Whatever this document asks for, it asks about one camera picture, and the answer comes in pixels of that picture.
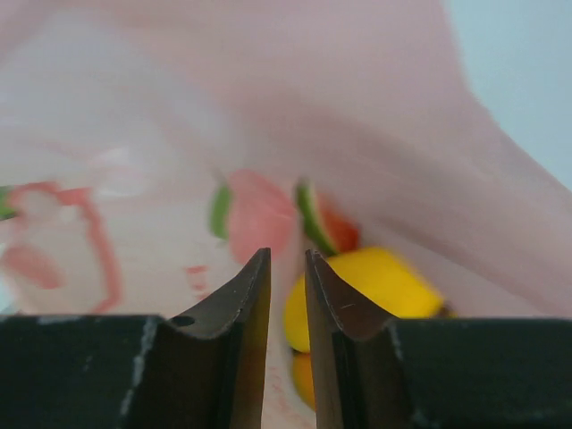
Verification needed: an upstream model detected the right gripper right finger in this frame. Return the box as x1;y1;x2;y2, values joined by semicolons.
305;251;571;428

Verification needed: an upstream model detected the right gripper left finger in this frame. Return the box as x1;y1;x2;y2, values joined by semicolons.
1;248;271;428

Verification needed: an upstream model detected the red-orange fake mango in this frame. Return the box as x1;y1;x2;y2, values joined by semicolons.
291;352;315;410

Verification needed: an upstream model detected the yellow fake mango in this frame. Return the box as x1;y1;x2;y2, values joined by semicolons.
282;247;445;353

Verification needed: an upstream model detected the fake watermelon slice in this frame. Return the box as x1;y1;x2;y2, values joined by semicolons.
295;180;360;257

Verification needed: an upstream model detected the pink plastic bag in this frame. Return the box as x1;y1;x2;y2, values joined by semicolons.
1;1;571;428

